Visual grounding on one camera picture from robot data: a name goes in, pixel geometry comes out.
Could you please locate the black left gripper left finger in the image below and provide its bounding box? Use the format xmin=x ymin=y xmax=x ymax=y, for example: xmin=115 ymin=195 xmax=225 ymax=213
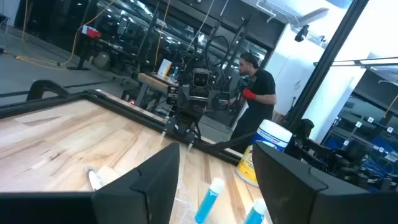
xmin=92 ymin=142 xmax=181 ymax=224

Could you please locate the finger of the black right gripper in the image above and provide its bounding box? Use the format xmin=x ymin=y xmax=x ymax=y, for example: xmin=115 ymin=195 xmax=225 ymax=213
xmin=167 ymin=84 xmax=191 ymax=108
xmin=206 ymin=90 xmax=231 ymax=112

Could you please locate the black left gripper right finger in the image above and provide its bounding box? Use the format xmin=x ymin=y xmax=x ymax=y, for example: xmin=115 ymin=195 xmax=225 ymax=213
xmin=251 ymin=141 xmax=398 ymax=224

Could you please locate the blue mouthwash bottle white cap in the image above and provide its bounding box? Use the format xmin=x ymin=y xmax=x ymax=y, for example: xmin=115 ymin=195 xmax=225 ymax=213
xmin=244 ymin=198 xmax=267 ymax=224
xmin=195 ymin=177 xmax=225 ymax=224

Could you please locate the wooden workbench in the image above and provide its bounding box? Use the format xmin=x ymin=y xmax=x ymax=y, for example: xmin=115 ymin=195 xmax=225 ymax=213
xmin=136 ymin=72 xmax=180 ymax=108

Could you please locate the red glove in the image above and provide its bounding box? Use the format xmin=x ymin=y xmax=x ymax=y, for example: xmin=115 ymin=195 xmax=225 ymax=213
xmin=242 ymin=88 xmax=257 ymax=101

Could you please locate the white yellow box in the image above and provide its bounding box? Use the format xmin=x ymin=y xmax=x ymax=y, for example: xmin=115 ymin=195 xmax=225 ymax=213
xmin=157 ymin=58 xmax=173 ymax=78

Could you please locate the person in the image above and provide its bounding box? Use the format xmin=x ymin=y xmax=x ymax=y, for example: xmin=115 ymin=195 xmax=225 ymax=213
xmin=229 ymin=52 xmax=277 ymax=154

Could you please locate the black robot workstation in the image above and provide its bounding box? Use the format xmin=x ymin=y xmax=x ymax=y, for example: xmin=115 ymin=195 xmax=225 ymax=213
xmin=292 ymin=114 xmax=398 ymax=194

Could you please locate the yellow wipes canister white lid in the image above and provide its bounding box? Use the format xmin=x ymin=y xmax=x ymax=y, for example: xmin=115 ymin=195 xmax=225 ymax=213
xmin=235 ymin=119 xmax=293 ymax=187

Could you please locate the red white box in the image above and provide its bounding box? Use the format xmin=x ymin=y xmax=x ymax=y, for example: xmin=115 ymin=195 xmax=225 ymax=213
xmin=81 ymin=25 xmax=103 ymax=39

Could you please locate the black table clamp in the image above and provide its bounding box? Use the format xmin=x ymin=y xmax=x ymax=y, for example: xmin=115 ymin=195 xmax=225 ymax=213
xmin=26 ymin=79 xmax=71 ymax=101

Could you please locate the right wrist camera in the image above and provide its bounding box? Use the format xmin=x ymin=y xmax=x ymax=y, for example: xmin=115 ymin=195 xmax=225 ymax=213
xmin=190 ymin=68 xmax=213 ymax=90

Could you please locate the black aluminium table frame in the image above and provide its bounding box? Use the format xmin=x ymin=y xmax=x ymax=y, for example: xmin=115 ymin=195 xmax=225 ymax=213
xmin=0 ymin=89 xmax=249 ymax=166

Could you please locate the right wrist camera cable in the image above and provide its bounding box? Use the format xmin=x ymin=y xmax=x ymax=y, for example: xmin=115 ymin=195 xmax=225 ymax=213
xmin=204 ymin=34 xmax=232 ymax=68

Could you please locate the black ceiling camera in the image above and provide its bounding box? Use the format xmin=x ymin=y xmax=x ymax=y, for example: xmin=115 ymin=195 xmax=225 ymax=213
xmin=294 ymin=24 xmax=310 ymax=43

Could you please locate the black aluminium post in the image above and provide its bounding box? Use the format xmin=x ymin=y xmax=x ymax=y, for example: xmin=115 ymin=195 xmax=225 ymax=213
xmin=287 ymin=0 xmax=370 ymax=133

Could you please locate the yellow cable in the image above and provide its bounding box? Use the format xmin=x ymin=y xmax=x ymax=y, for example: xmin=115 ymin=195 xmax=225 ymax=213
xmin=14 ymin=0 xmax=118 ymax=71

